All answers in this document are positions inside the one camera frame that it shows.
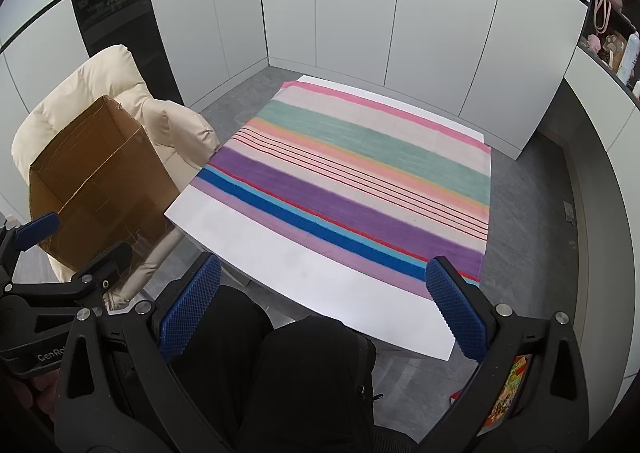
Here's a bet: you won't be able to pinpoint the person's left hand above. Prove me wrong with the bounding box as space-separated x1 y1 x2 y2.
11 369 60 417

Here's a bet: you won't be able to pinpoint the red yellow snack bag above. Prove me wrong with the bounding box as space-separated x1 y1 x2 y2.
477 355 532 436

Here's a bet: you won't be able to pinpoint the brown cardboard box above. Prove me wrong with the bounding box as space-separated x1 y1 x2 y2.
28 95 178 272

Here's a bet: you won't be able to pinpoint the person's black trousers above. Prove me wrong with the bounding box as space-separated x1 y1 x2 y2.
164 284 421 453

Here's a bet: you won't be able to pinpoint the cream padded chair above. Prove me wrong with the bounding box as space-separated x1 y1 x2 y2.
11 44 220 310

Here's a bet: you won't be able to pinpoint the black glass cabinet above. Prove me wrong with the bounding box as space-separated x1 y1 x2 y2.
70 0 182 104

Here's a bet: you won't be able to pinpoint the striped colourful table mat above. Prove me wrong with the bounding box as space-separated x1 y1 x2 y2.
192 80 491 296

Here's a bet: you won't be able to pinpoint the brown patterned handbag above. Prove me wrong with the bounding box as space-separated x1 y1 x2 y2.
598 30 626 72

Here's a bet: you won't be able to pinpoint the white bottle on shelf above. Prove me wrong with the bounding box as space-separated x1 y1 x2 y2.
616 31 640 86

